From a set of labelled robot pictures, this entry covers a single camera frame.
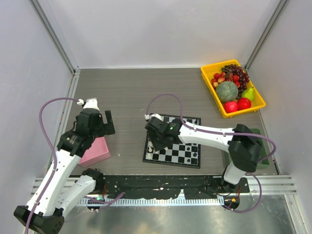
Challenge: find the black and white chessboard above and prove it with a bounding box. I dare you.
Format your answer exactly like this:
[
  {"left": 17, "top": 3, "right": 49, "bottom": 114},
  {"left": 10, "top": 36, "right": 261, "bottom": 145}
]
[{"left": 143, "top": 115, "right": 201, "bottom": 169}]

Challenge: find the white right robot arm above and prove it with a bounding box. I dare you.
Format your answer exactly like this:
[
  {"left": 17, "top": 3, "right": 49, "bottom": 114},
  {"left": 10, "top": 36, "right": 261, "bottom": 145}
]
[{"left": 145, "top": 114, "right": 262, "bottom": 192}]

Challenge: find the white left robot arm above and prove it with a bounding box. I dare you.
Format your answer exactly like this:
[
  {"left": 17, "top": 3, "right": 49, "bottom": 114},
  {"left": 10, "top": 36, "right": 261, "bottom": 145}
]
[{"left": 14, "top": 108, "right": 115, "bottom": 234}]

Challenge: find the pink open box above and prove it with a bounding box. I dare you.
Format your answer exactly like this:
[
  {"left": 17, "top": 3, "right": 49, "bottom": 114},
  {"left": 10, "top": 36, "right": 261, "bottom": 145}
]
[{"left": 78, "top": 137, "right": 111, "bottom": 167}]

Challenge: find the red apple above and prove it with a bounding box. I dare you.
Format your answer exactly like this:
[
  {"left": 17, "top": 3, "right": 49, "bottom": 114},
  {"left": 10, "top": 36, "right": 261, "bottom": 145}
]
[
  {"left": 237, "top": 97, "right": 252, "bottom": 110},
  {"left": 223, "top": 101, "right": 238, "bottom": 113}
]

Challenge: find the green melon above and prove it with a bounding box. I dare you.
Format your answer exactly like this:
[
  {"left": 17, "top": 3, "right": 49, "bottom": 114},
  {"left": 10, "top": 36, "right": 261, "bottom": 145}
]
[{"left": 216, "top": 81, "right": 238, "bottom": 102}]

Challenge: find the yellow fruit tray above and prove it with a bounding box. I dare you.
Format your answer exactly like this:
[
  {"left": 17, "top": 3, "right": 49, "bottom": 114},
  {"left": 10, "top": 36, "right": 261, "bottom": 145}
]
[{"left": 201, "top": 59, "right": 266, "bottom": 118}]

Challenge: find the green pear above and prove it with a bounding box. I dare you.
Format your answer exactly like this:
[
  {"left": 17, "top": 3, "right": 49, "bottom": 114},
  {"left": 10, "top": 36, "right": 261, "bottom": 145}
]
[{"left": 241, "top": 87, "right": 255, "bottom": 101}]

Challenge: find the purple grape bunch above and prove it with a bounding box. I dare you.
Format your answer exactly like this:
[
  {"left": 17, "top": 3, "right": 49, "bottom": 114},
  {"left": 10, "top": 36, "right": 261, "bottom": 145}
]
[{"left": 221, "top": 64, "right": 250, "bottom": 94}]

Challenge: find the green empty tray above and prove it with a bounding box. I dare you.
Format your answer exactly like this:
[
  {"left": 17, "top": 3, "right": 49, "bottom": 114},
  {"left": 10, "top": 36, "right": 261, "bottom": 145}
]
[{"left": 251, "top": 128, "right": 270, "bottom": 169}]

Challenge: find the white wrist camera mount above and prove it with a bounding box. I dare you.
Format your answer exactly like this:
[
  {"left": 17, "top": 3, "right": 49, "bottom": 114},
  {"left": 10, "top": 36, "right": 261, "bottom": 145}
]
[{"left": 77, "top": 98, "right": 99, "bottom": 111}]

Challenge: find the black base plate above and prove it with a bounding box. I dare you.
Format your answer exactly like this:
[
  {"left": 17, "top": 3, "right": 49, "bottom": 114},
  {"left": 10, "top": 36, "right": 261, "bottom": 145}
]
[{"left": 100, "top": 175, "right": 250, "bottom": 200}]

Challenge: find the aluminium frame rail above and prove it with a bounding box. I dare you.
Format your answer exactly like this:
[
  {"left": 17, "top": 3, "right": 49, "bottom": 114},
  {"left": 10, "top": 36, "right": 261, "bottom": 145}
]
[{"left": 29, "top": 0, "right": 81, "bottom": 81}]

